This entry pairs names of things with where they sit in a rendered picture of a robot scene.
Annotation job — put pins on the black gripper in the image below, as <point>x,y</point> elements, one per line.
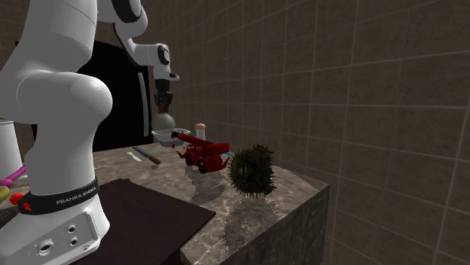
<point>163,93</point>

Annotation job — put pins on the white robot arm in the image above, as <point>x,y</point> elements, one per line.
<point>58,110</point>

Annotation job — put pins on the black refrigerator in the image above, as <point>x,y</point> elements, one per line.
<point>121,91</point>

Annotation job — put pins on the white bowl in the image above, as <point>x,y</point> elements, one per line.
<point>163,137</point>

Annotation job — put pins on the white shaker with pink top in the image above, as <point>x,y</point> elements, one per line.
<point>200,132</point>

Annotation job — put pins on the small white knife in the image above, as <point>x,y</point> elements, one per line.
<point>134,156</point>

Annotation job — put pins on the red toy crane truck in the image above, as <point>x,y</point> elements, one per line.
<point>205,152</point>

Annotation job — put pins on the brown spiky ball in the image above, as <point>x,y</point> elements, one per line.
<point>251,172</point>

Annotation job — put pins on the dark maroon robot stand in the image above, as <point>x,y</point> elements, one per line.
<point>147,220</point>

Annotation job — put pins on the white cylindrical container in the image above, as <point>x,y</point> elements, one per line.
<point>8,150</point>

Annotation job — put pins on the yellow-green rounded object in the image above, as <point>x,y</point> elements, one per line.
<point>3,193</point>

